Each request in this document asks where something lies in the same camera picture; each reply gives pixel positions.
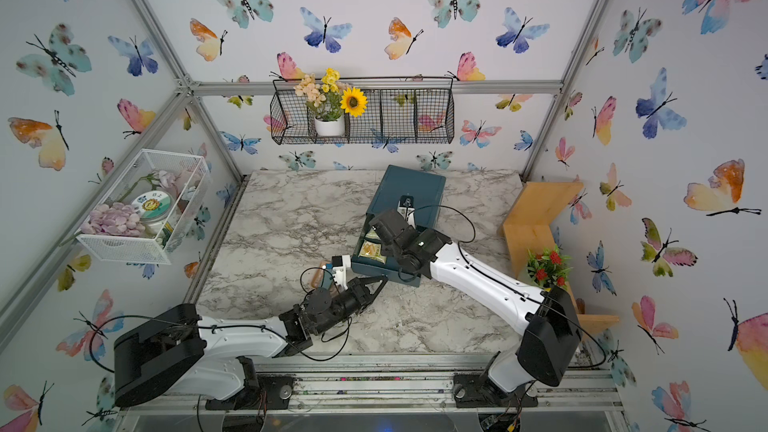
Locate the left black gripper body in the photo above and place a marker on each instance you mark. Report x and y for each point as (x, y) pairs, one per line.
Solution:
(346, 305)

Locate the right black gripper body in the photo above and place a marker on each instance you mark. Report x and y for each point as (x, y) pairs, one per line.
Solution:
(384, 251)

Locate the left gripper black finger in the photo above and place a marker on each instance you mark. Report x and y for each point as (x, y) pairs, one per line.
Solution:
(367, 300)
(373, 285)

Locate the yellow cookie packet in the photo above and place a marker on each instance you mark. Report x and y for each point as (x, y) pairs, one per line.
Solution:
(372, 251)
(372, 236)

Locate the dark teal top drawer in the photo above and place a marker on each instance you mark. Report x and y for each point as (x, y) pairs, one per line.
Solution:
(369, 259)

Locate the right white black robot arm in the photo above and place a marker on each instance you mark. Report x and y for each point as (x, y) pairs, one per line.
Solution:
(546, 320)

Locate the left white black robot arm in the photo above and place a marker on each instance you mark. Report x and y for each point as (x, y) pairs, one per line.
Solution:
(184, 353)

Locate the dark teal drawer cabinet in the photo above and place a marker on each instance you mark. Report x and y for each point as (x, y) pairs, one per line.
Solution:
(426, 190)

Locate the pink wooden brush tray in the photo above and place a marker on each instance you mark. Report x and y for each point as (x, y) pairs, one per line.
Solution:
(322, 277)

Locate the red flower green plant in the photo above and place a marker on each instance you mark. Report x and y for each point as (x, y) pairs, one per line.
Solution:
(548, 268)

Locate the white pot yellow flowers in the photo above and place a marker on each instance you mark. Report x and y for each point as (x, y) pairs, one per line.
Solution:
(331, 102)

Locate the round green label tin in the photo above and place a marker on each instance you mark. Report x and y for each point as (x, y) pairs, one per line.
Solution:
(152, 206)

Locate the pink artificial flower bunch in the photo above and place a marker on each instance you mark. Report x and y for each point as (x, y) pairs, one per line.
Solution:
(117, 219)

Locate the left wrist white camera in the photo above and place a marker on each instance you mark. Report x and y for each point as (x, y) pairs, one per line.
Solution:
(340, 267)

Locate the wrist white camera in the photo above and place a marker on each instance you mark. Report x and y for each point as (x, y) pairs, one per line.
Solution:
(340, 267)
(406, 208)

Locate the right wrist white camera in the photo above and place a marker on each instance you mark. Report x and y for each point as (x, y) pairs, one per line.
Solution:
(406, 208)

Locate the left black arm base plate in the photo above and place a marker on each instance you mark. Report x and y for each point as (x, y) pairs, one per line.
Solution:
(263, 392)

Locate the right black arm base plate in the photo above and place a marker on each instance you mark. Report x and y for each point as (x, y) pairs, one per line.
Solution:
(474, 390)

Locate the black wire wall basket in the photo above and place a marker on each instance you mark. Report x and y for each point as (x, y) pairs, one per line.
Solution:
(399, 111)

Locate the white mesh wall basket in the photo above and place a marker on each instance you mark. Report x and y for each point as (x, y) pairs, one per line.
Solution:
(186, 178)

